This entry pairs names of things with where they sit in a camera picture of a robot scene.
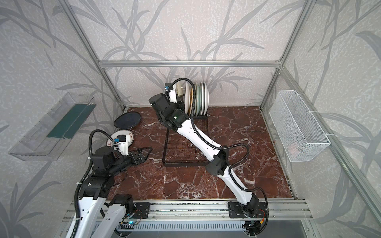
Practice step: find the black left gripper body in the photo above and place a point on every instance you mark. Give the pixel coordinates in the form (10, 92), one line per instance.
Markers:
(135, 161)

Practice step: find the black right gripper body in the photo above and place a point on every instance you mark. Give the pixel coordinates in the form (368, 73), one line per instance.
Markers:
(169, 105)

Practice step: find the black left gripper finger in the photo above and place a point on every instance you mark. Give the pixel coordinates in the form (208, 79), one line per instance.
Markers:
(145, 156)
(145, 149)

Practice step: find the black wire dish rack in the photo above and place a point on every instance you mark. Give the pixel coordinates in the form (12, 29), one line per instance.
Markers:
(180, 152)

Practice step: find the white plate orange sunburst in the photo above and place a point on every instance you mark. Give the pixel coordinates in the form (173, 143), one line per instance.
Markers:
(202, 99)
(120, 132)

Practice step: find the white plate green clover emblem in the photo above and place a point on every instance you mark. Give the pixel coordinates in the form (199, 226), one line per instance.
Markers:
(187, 98)

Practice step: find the orange woven round plate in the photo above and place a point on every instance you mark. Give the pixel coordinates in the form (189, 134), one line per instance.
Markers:
(191, 102)

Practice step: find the black round plate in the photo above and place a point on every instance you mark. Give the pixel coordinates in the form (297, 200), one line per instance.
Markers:
(128, 120)

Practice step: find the mint green flower plate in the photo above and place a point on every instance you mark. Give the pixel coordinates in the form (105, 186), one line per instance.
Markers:
(198, 98)

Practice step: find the white plate green text rim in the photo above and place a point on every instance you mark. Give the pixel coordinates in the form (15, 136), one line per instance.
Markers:
(206, 100)

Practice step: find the yellow woven round plate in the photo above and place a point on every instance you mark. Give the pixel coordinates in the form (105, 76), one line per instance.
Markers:
(180, 92)

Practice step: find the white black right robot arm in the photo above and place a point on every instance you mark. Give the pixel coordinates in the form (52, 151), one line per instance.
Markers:
(171, 115)

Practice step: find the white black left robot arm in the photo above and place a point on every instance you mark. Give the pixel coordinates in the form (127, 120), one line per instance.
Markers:
(94, 187)

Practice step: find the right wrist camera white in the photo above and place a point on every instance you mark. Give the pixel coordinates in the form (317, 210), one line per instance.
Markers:
(170, 93)

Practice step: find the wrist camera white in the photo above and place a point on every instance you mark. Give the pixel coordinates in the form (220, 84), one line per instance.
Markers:
(121, 143)
(170, 93)

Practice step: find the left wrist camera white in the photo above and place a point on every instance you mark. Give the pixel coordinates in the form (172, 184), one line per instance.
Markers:
(121, 143)

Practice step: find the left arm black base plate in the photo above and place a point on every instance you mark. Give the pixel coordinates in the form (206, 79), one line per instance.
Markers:
(141, 210)

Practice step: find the clear plastic wall bin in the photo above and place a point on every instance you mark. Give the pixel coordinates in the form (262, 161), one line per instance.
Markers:
(47, 140)

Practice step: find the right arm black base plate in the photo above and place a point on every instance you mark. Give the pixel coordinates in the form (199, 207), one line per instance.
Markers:
(236, 210)

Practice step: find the white wire mesh basket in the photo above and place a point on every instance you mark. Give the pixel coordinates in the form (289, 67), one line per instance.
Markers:
(300, 133)

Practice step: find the aluminium frame rail base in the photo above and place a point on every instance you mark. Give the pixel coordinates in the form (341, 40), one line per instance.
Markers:
(217, 210)

